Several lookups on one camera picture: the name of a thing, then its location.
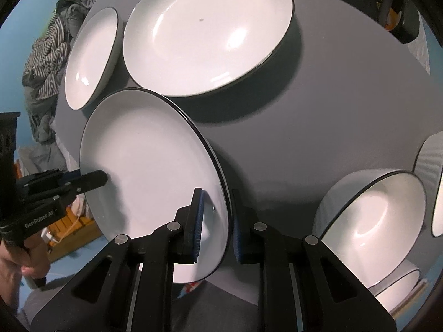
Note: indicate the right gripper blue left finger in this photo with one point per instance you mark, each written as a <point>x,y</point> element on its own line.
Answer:
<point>193,228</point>

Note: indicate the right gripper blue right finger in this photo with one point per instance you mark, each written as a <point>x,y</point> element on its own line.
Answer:
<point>244,238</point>

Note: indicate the person left hand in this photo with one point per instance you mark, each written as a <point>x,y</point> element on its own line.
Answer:
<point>16,262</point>

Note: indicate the white plate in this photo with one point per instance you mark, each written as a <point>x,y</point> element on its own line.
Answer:
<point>93,58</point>
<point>154,157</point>
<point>182,48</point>

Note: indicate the white bowl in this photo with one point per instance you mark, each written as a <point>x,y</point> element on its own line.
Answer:
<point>428,167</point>
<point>371,219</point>
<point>396,287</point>

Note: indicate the striped garment on bed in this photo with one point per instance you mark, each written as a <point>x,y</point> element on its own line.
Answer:
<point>47,58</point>

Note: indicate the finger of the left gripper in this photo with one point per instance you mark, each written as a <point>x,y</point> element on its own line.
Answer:
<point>84,183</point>

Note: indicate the white plate front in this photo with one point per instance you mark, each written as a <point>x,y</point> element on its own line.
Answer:
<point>154,157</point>

